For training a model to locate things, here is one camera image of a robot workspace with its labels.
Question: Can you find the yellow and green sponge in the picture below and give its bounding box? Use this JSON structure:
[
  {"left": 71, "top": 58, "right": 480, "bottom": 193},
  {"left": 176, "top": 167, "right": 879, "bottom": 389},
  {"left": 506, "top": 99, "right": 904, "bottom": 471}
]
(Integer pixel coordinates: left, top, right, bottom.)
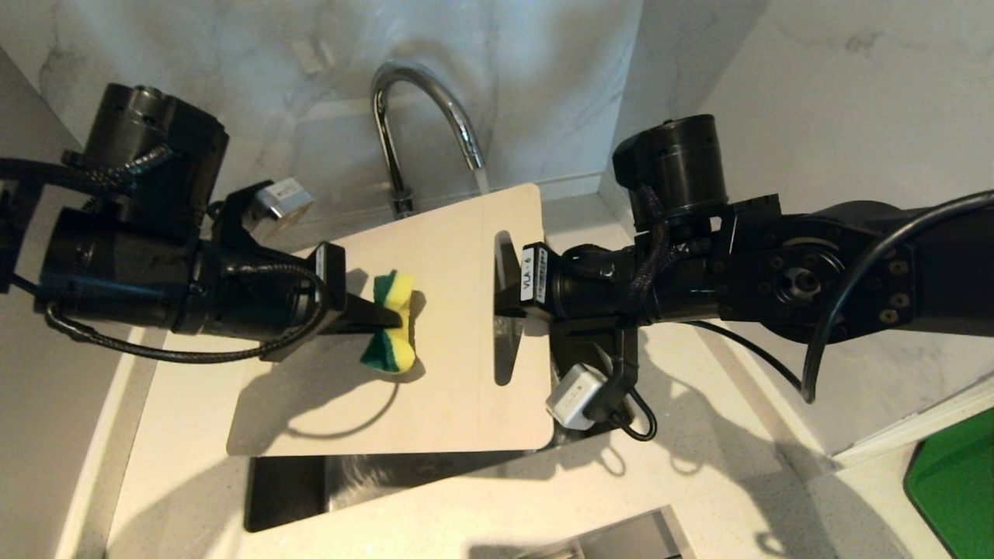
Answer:
[{"left": 359, "top": 269, "right": 419, "bottom": 376}]

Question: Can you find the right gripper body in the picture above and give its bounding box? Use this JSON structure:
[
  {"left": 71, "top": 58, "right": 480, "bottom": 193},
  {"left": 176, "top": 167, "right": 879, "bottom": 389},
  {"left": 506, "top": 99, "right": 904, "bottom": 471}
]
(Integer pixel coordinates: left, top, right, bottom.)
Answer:
[{"left": 517, "top": 242, "right": 647, "bottom": 324}]

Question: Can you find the green plastic object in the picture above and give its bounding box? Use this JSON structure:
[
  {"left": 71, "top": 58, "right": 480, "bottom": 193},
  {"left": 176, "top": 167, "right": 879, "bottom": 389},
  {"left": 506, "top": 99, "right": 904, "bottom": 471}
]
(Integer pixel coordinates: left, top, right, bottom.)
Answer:
[{"left": 902, "top": 407, "right": 994, "bottom": 559}]

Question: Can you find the black cable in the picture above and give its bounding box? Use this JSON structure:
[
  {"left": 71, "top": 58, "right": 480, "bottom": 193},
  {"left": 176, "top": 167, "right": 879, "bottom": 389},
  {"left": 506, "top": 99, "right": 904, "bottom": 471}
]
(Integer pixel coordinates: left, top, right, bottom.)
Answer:
[
  {"left": 604, "top": 353, "right": 659, "bottom": 443},
  {"left": 800, "top": 189, "right": 994, "bottom": 405},
  {"left": 42, "top": 262, "right": 332, "bottom": 366}
]

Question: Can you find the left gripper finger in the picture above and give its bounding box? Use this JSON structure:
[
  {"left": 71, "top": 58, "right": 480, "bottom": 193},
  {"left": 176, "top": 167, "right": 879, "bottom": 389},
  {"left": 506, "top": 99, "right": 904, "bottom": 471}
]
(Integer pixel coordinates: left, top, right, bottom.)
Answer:
[{"left": 344, "top": 293, "right": 406, "bottom": 333}]

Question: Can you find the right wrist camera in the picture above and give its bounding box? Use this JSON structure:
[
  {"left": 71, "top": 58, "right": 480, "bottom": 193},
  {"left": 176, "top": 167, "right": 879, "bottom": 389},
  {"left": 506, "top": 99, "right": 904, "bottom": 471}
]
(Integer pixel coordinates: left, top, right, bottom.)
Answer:
[{"left": 545, "top": 318, "right": 642, "bottom": 432}]

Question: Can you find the pale cutting board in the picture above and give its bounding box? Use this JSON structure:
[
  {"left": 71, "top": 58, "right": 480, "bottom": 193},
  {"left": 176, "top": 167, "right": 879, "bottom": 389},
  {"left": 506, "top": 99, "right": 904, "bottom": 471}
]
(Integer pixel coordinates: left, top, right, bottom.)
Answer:
[{"left": 226, "top": 183, "right": 556, "bottom": 458}]

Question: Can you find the chrome faucet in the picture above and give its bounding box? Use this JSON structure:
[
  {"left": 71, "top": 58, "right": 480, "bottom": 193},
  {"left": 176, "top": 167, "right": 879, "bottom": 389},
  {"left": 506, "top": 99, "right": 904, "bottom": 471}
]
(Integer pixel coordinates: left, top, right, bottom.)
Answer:
[{"left": 370, "top": 60, "right": 491, "bottom": 220}]

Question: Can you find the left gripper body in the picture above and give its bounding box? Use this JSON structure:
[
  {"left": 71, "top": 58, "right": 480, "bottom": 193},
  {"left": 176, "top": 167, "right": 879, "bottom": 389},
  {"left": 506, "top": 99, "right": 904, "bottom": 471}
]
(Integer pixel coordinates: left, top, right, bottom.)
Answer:
[{"left": 180, "top": 241, "right": 348, "bottom": 363}]

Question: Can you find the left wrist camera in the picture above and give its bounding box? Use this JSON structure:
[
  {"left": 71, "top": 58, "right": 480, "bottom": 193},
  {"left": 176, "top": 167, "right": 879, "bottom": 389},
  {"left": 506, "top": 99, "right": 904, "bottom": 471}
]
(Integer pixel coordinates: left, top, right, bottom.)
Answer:
[{"left": 208, "top": 177, "right": 316, "bottom": 251}]

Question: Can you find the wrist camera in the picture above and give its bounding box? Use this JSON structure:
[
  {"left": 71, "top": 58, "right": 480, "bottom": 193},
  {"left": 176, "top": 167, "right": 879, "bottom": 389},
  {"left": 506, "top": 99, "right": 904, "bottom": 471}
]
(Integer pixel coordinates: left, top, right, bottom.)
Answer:
[
  {"left": 545, "top": 318, "right": 642, "bottom": 432},
  {"left": 208, "top": 177, "right": 316, "bottom": 251}
]

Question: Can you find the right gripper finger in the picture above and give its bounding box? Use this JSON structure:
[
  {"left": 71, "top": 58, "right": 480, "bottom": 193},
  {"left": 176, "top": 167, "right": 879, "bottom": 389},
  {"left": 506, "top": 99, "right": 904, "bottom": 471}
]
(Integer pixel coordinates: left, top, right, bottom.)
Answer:
[{"left": 494, "top": 234, "right": 529, "bottom": 318}]

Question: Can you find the steel sink basin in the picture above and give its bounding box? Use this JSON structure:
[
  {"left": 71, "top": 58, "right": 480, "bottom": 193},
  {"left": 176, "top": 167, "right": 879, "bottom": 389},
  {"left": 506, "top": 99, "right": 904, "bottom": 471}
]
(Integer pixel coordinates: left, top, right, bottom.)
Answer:
[{"left": 244, "top": 233, "right": 650, "bottom": 534}]

